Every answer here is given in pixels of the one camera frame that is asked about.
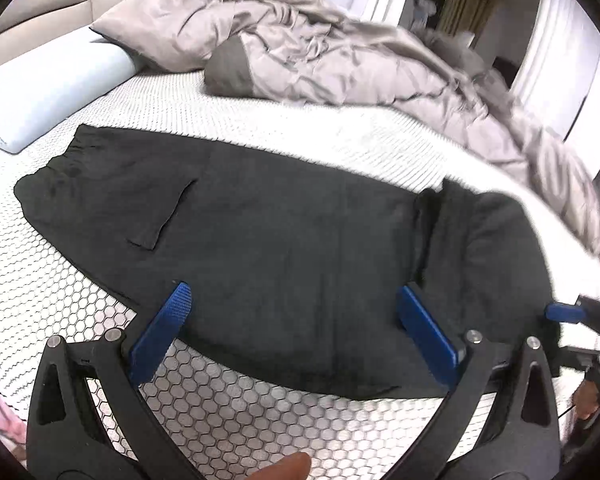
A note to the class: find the light blue pillow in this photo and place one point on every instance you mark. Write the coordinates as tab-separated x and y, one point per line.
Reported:
41	88

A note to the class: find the person's left hand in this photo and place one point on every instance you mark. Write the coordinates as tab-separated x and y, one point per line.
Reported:
296	466

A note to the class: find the white honeycomb mattress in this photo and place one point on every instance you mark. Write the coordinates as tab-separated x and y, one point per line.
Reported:
226	421

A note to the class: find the olive curtain in background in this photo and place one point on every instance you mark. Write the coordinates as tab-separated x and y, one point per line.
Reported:
465	16

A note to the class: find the white curtain right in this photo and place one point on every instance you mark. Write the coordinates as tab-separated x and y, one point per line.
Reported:
559	81

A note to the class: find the grey crumpled duvet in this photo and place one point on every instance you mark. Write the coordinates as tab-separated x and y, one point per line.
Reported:
309	51

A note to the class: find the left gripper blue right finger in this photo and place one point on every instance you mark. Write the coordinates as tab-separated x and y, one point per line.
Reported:
437	343

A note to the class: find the person's right hand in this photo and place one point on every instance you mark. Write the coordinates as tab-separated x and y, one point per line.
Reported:
585	400

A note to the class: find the dark grey quilted blanket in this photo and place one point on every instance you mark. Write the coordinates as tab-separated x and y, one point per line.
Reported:
489	83

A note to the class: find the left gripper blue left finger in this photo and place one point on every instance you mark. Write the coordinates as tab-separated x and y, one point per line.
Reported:
151	345

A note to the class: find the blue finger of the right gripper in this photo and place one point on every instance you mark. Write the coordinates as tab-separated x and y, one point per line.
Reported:
565	313

